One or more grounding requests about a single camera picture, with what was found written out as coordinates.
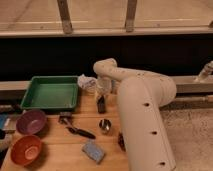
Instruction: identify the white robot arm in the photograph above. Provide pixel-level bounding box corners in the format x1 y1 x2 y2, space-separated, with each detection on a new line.
93 58 213 171

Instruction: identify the dark grape bunch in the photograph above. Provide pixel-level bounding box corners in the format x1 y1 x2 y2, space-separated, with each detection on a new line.
118 132 126 151

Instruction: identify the orange bowl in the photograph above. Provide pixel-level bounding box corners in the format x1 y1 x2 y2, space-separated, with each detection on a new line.
10 135 42 166

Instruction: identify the purple bowl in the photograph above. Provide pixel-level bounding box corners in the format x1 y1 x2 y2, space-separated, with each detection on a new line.
16 109 47 135

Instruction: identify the right metal post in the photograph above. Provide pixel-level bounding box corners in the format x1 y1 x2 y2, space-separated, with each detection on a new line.
125 0 137 32

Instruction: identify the small metal cup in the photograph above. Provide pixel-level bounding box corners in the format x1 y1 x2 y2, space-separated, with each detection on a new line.
99 119 112 134

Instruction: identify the metal post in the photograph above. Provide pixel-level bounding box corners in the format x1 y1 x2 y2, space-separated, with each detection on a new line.
57 0 73 34
125 0 137 32

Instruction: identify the black eraser block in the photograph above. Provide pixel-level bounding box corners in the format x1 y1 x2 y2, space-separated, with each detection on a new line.
97 96 106 113

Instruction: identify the crumpled white cloth in cup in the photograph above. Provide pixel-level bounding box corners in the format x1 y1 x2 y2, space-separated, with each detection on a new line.
77 74 96 93

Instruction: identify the blue sponge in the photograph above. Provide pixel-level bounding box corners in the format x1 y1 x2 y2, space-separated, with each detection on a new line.
82 140 105 164

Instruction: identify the left metal post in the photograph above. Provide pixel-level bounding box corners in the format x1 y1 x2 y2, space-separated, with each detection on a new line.
57 0 73 34

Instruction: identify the green plastic tray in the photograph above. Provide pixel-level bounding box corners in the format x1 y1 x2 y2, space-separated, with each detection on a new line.
21 76 78 110

